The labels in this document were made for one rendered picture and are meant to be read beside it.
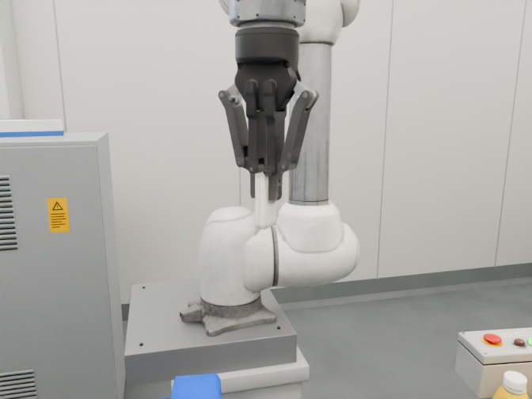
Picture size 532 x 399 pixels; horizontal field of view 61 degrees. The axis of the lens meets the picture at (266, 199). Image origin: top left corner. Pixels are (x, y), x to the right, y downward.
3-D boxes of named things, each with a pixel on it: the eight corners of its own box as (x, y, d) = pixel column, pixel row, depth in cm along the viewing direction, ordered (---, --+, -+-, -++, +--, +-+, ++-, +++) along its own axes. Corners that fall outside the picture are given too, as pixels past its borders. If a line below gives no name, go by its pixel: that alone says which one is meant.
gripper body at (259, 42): (218, 27, 52) (219, 110, 54) (283, 21, 47) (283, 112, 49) (252, 35, 58) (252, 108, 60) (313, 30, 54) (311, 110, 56)
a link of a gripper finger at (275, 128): (278, 81, 55) (288, 81, 55) (279, 172, 58) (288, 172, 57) (261, 80, 52) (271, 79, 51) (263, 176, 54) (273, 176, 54)
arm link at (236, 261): (199, 281, 122) (197, 202, 117) (267, 279, 124) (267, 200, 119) (197, 308, 106) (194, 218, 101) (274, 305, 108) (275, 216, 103)
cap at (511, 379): (514, 378, 88) (516, 369, 87) (530, 389, 84) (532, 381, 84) (498, 380, 87) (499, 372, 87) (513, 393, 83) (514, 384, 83)
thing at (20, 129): (4, 137, 198) (2, 120, 196) (64, 135, 206) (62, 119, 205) (0, 139, 187) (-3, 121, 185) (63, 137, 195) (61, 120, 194)
